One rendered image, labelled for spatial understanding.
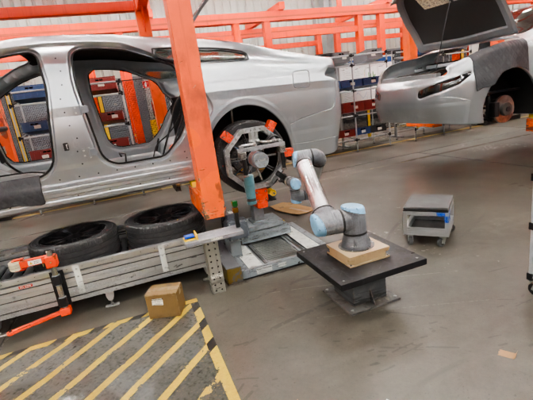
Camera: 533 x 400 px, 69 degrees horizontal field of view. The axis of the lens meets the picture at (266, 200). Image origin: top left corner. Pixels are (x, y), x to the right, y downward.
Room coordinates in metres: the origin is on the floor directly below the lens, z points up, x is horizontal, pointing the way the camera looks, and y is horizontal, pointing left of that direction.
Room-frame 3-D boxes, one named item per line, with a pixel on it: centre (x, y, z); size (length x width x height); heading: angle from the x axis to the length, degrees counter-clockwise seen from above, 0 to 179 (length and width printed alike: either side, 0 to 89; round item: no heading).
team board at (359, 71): (9.06, -2.59, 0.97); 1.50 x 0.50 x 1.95; 109
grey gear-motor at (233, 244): (3.27, 0.32, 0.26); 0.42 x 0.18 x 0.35; 18
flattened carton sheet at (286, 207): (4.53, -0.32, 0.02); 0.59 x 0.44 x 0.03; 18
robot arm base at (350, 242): (2.35, -0.54, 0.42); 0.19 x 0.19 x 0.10
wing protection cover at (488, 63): (4.57, -2.78, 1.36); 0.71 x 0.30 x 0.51; 108
